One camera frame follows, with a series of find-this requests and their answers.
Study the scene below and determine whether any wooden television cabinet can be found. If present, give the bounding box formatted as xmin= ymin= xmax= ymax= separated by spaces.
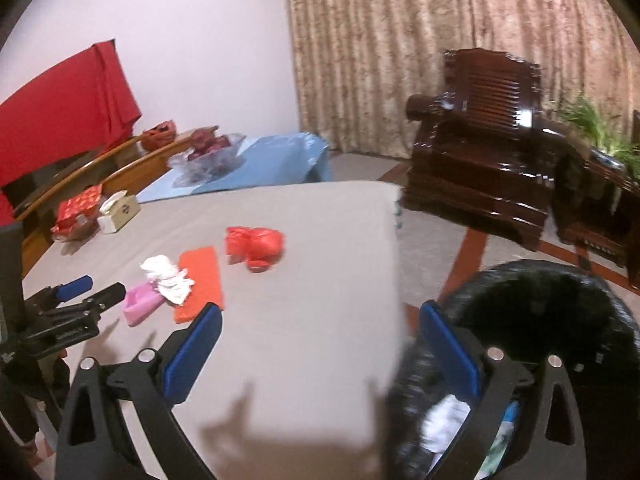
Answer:
xmin=12 ymin=127 xmax=221 ymax=281

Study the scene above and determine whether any red cloth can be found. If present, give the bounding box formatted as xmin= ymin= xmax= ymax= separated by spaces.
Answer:
xmin=0 ymin=40 xmax=143 ymax=223

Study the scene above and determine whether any pink plastic box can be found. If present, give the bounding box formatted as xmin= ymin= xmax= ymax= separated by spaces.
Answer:
xmin=122 ymin=282 xmax=163 ymax=327

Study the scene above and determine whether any table with blue cloth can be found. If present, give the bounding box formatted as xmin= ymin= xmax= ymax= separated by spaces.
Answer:
xmin=136 ymin=131 xmax=335 ymax=204

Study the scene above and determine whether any red paper ornament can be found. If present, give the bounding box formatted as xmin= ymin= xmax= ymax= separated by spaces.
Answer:
xmin=140 ymin=119 xmax=178 ymax=152

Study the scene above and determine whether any red patterned packet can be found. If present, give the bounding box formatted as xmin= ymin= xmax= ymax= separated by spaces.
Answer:
xmin=51 ymin=184 xmax=104 ymax=235

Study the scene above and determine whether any bin with black liner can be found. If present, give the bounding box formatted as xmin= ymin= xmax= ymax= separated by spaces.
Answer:
xmin=387 ymin=257 xmax=640 ymax=480

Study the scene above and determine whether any beige patterned curtain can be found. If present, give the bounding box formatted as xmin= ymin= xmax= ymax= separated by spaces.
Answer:
xmin=275 ymin=0 xmax=640 ymax=161

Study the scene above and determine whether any green packet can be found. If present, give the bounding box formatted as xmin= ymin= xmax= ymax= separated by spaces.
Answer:
xmin=480 ymin=432 xmax=513 ymax=478

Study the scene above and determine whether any glass fruit bowl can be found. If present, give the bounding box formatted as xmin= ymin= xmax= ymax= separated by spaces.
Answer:
xmin=167 ymin=132 xmax=247 ymax=181

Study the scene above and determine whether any green potted plant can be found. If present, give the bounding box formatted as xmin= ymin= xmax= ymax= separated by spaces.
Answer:
xmin=557 ymin=95 xmax=640 ymax=181

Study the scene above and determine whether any white medicine box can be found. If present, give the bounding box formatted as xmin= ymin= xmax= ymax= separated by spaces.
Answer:
xmin=420 ymin=394 xmax=473 ymax=453

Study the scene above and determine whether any white tissue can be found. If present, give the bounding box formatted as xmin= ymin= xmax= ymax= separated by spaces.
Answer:
xmin=140 ymin=255 xmax=196 ymax=306

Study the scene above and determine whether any dark wooden side table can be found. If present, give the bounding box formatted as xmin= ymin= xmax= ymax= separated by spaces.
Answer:
xmin=552 ymin=145 xmax=636 ymax=268

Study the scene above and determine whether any blue and white small bottle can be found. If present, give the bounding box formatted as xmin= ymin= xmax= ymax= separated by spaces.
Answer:
xmin=502 ymin=400 xmax=521 ymax=433

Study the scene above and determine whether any red plastic bag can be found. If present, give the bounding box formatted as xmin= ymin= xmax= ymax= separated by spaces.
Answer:
xmin=224 ymin=226 xmax=286 ymax=274

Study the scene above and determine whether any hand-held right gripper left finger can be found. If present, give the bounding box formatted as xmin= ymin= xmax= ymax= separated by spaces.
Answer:
xmin=54 ymin=301 xmax=224 ymax=480

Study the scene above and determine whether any small glass bowl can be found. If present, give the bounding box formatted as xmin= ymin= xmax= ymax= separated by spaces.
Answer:
xmin=50 ymin=215 xmax=101 ymax=243

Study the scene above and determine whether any dark wooden armchair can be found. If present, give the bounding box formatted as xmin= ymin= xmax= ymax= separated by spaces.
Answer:
xmin=402 ymin=47 xmax=563 ymax=253

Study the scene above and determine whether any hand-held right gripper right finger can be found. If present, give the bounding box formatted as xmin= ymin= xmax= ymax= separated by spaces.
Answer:
xmin=419 ymin=300 xmax=587 ymax=480

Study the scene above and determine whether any orange foam fruit net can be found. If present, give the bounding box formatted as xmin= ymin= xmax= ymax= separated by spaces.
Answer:
xmin=172 ymin=245 xmax=226 ymax=324

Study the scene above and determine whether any beige tissue box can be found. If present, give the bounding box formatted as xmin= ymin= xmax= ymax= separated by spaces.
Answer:
xmin=96 ymin=191 xmax=142 ymax=234

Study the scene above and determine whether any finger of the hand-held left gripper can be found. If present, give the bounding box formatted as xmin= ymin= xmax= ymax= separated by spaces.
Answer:
xmin=42 ymin=282 xmax=127 ymax=331
xmin=30 ymin=275 xmax=94 ymax=311

